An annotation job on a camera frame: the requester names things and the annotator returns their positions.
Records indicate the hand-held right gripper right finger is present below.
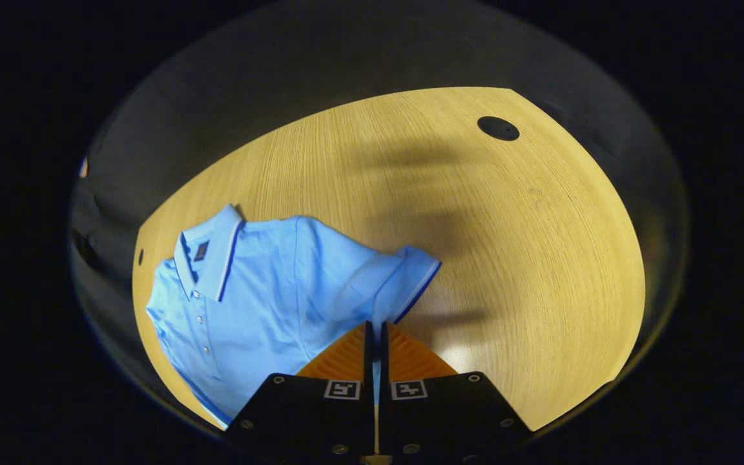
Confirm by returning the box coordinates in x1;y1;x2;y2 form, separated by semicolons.
378;321;534;459

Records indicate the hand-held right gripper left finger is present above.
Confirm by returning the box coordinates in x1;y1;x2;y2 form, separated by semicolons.
225;321;377;458

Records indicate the light blue polo T-shirt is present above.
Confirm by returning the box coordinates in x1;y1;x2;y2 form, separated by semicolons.
145;203;442;430

